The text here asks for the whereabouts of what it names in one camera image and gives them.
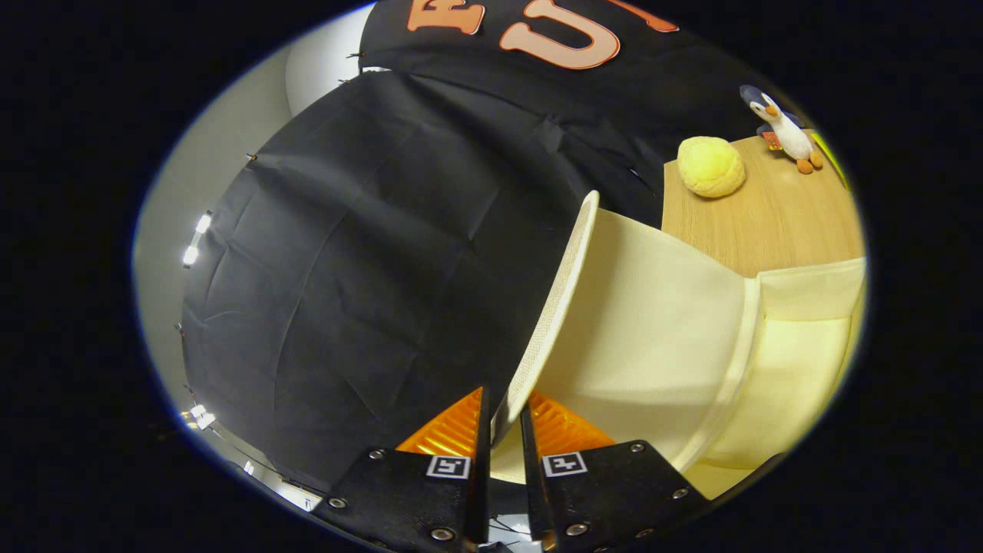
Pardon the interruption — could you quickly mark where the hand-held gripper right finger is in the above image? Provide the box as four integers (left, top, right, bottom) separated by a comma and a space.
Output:
518, 392, 711, 553

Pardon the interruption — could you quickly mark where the plush penguin toy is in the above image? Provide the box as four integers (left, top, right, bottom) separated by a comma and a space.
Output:
740, 84, 824, 175

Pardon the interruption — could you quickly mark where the yellow plush bun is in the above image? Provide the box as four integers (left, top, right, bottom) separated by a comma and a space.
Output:
677, 136, 746, 199

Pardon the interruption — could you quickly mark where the black backdrop cloth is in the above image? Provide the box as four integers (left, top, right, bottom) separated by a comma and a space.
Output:
180, 0, 807, 492

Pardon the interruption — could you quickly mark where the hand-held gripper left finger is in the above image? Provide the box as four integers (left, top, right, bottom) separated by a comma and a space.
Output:
313, 386, 492, 553

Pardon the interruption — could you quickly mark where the cream fabric storage box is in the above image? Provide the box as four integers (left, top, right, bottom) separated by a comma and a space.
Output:
490, 190, 869, 500

